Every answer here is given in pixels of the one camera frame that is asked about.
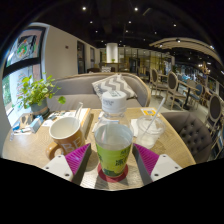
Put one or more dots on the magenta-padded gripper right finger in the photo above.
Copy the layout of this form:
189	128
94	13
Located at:
148	160

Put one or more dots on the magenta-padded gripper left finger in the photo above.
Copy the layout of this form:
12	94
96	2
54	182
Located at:
76	160

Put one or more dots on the green-labelled clear drink bottle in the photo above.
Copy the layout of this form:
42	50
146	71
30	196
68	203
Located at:
113	150

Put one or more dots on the brown ceramic mug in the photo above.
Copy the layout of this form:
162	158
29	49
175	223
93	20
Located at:
68	140

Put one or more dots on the clear plastic cup with straw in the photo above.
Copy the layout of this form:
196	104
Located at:
148	133

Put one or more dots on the white paper napkin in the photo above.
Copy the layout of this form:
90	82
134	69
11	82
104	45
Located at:
134	126

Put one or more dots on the blue and white leaflet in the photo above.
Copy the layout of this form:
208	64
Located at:
97	124

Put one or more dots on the white paper sheets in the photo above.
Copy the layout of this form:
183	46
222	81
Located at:
63	114

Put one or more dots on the yellow square card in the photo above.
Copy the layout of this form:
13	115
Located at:
148	112

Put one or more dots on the dark grey tufted chair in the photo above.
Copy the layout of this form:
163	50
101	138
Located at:
190	133

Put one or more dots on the small light blue box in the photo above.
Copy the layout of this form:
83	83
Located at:
36	123

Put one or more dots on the brown card stand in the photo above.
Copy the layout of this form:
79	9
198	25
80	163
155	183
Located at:
25	120

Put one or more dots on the grey curved sofa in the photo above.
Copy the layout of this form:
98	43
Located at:
73	91

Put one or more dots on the green potted plant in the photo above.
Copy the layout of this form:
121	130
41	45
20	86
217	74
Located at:
35	93

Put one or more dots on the group of round-backed chairs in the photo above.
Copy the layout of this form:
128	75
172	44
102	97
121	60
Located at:
171	83

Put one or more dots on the grey chevron pillow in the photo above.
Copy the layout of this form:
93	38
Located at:
110	85

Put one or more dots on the wooden shelf unit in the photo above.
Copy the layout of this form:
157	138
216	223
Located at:
146	61

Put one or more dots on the white round pillar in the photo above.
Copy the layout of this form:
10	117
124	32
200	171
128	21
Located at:
112	52

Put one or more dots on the black-framed food poster panel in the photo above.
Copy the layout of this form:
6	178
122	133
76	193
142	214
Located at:
23	46

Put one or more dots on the group of ceiling lights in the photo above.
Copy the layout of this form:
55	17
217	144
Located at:
136	9

